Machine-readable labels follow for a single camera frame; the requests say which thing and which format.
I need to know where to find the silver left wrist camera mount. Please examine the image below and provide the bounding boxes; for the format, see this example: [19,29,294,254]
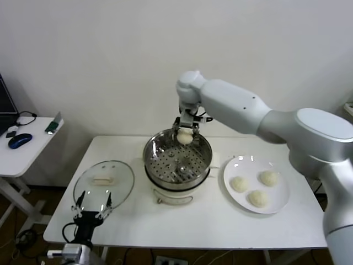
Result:
[46,244,83,259]

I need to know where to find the black laptop cable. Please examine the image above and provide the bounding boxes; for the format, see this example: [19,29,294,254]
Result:
[15,111,38,128]

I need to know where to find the white floor power strip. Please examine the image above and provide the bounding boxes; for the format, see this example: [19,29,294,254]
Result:
[156,256,188,265]

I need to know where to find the large white plate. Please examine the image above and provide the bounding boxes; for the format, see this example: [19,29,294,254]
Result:
[222,155,291,214]

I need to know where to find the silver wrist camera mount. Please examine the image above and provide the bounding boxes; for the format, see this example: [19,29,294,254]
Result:
[46,244,83,259]
[179,109,213,128]

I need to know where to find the white steamed baozi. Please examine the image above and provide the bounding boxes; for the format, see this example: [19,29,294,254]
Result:
[248,189,269,207]
[176,130,193,146]
[230,176,250,193]
[258,170,279,186]

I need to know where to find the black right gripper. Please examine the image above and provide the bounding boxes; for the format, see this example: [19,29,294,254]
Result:
[172,118,201,140]

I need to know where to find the stainless steel steamer basket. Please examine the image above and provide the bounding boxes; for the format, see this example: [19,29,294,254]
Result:
[142,128,213,186]

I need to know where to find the blue computer mouse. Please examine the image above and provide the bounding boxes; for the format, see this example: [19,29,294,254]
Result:
[8,133,33,150]

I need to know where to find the round glass pot lid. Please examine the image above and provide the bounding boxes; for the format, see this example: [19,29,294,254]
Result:
[73,160,135,215]

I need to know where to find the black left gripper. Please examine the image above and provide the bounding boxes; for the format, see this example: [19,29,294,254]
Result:
[71,190,113,243]

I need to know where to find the white electric cooker base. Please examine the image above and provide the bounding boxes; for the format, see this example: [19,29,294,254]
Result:
[136,143,221,206]

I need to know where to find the white side table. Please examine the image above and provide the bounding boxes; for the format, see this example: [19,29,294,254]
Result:
[0,117,65,235]

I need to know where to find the tangled floor cables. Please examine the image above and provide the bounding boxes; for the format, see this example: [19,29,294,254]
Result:
[15,229,38,252]

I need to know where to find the green handled scraper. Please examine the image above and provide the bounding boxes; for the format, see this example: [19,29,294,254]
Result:
[45,112,62,135]

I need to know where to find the black laptop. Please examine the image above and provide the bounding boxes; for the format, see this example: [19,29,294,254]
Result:
[0,73,20,137]

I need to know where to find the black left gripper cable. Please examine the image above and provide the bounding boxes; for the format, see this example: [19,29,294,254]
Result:
[62,222,81,244]

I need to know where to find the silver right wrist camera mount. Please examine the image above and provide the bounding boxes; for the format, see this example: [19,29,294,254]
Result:
[179,109,213,128]

